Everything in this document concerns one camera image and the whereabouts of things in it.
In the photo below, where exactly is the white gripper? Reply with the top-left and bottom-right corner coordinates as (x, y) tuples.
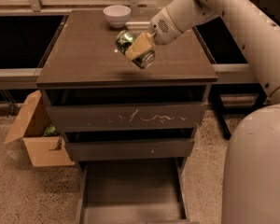
(125, 7), (181, 61)

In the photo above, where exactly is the green soda can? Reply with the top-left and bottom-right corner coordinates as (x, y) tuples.
(116, 30), (155, 69)

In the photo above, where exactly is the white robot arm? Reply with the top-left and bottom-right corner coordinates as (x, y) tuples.
(125, 0), (280, 224)

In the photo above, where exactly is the top grey drawer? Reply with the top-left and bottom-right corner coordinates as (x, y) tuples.
(44, 87), (207, 133)

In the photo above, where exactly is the grey drawer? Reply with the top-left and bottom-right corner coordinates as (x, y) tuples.
(65, 128), (194, 161)
(76, 158), (190, 224)
(44, 87), (207, 133)

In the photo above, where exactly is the grey drawer cabinet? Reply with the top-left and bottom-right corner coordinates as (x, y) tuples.
(35, 8), (218, 224)

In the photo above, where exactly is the middle grey drawer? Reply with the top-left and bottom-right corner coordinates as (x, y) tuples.
(65, 128), (194, 161)

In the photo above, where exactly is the bottom grey drawer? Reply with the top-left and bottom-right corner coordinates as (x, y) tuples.
(76, 158), (190, 224)

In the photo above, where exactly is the white ceramic bowl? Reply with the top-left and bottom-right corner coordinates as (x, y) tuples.
(103, 5), (132, 28)

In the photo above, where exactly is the green item in box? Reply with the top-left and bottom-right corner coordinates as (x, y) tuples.
(43, 124), (59, 137)

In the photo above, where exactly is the cardboard box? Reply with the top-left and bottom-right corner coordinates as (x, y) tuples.
(5, 91), (75, 167)

